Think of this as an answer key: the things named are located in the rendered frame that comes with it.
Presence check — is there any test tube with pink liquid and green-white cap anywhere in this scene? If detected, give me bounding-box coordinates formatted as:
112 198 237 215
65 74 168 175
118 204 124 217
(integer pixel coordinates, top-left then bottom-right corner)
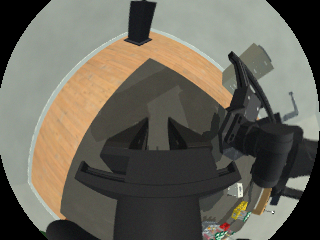
203 233 214 240

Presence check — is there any yellow tube rack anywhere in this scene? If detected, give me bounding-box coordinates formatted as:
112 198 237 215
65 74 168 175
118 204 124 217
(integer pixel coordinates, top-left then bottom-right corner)
232 201 248 219

